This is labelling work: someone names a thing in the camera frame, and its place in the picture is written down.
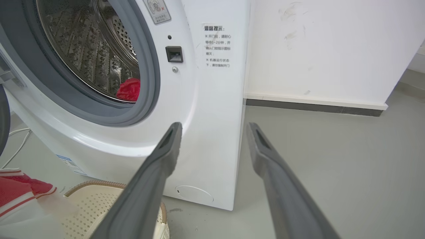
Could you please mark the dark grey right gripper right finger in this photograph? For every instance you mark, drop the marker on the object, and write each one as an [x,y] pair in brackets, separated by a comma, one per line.
[285,199]

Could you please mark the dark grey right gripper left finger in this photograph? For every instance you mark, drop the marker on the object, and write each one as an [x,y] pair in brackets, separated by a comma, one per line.
[142,192]

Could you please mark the cream perforated laundry basket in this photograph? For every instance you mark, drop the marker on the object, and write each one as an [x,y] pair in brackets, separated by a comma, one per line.
[96,209]

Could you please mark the white front-load washing machine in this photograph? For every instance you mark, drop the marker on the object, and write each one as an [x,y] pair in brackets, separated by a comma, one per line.
[199,99]

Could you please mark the grey washing machine door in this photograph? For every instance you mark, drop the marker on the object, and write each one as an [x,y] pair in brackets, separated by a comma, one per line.
[2,119]

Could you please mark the blue and white energy label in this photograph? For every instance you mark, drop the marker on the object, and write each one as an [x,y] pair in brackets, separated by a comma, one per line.
[71,164]

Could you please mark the red garment in drum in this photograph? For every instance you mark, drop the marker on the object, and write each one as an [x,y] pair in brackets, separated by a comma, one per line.
[128,90]

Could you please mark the red and white striped garment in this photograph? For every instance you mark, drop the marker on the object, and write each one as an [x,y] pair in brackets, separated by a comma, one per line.
[20,196]

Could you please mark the white notice sticker black text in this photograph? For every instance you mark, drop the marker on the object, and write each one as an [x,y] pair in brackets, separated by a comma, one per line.
[217,46]

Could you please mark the grey warning label sticker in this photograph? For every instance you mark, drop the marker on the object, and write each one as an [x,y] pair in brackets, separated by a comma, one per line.
[157,10]

